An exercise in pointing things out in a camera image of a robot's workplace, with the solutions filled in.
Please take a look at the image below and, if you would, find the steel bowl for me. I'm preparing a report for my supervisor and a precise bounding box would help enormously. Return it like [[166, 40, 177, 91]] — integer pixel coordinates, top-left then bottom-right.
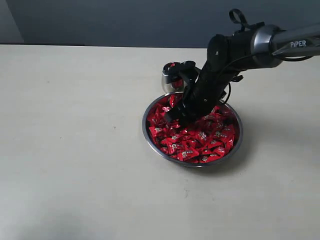
[[142, 92, 243, 168]]

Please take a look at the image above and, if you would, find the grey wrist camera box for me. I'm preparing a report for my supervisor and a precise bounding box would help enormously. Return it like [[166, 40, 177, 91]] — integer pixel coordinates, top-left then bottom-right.
[[162, 60, 199, 84]]

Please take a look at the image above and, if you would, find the stainless steel cup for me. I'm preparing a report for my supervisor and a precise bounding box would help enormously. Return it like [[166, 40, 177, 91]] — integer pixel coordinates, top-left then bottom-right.
[[161, 61, 185, 93]]

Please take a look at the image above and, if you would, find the red candy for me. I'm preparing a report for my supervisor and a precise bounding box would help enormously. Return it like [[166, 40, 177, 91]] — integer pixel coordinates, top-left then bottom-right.
[[177, 147, 200, 162], [220, 124, 236, 140], [172, 79, 184, 89], [148, 126, 166, 140]]

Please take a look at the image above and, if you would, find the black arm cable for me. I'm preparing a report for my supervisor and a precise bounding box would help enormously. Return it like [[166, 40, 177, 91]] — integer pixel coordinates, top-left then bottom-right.
[[219, 8, 266, 105]]

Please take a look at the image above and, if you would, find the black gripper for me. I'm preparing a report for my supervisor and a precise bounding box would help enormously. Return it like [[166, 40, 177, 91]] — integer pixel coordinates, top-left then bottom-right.
[[164, 64, 238, 128]]

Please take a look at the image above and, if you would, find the red wrapped candy front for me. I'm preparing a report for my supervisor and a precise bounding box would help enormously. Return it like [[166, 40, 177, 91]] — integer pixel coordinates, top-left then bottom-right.
[[177, 147, 200, 162]]

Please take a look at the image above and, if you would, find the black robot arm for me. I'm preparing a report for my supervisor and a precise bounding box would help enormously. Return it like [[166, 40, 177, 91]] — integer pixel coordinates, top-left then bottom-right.
[[162, 23, 320, 125]]

